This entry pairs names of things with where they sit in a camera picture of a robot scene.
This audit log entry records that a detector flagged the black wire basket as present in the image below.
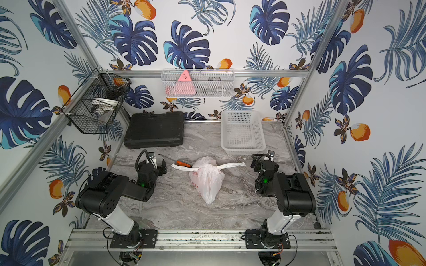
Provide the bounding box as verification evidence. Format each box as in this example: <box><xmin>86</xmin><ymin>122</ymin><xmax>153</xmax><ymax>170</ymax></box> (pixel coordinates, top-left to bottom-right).
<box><xmin>61</xmin><ymin>69</ymin><xmax>132</xmax><ymax>134</ymax></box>

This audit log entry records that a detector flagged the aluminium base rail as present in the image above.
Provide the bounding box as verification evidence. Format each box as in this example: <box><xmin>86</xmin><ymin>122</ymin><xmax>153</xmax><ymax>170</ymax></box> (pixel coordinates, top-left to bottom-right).
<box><xmin>64</xmin><ymin>229</ymin><xmax>337</xmax><ymax>252</ymax></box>

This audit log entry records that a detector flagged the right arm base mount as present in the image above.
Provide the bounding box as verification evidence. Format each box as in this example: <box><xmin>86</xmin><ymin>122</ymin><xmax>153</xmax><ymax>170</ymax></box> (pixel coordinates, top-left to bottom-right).
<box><xmin>241</xmin><ymin>229</ymin><xmax>291</xmax><ymax>249</ymax></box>

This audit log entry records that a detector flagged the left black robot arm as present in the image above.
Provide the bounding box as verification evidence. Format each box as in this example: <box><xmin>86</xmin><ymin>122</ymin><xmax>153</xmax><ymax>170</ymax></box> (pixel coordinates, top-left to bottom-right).
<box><xmin>76</xmin><ymin>150</ymin><xmax>167</xmax><ymax>249</ymax></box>

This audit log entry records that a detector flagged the white plastic bag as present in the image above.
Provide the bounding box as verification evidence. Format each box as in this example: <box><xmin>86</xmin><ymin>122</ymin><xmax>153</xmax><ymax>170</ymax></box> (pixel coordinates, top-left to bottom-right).
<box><xmin>172</xmin><ymin>157</ymin><xmax>246</xmax><ymax>205</ymax></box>

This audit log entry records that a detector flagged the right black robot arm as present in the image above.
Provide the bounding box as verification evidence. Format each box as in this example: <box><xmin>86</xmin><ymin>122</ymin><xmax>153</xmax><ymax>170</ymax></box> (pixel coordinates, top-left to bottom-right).
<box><xmin>251</xmin><ymin>151</ymin><xmax>316</xmax><ymax>249</ymax></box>

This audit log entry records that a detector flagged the white plastic basket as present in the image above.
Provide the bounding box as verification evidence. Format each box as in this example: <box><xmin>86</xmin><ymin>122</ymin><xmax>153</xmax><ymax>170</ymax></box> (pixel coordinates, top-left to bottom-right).
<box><xmin>221</xmin><ymin>110</ymin><xmax>266</xmax><ymax>155</ymax></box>

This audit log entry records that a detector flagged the pink triangle card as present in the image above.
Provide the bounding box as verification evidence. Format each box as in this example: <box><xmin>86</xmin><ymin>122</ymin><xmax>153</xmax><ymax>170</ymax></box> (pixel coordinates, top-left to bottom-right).
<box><xmin>170</xmin><ymin>70</ymin><xmax>196</xmax><ymax>96</ymax></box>

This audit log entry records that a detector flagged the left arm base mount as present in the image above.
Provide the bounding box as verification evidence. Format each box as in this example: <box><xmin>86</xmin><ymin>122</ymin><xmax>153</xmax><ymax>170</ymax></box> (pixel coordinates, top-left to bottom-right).
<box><xmin>109</xmin><ymin>229</ymin><xmax>158</xmax><ymax>249</ymax></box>

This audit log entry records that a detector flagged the black tool case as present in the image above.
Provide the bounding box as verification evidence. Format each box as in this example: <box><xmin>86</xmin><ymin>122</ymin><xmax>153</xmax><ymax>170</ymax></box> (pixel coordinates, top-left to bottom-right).
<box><xmin>123</xmin><ymin>111</ymin><xmax>185</xmax><ymax>149</ymax></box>

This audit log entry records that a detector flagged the clear wall shelf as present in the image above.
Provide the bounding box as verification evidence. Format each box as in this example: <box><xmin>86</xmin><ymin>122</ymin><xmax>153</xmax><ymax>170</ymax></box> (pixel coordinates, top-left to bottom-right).
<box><xmin>161</xmin><ymin>69</ymin><xmax>235</xmax><ymax>98</ymax></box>

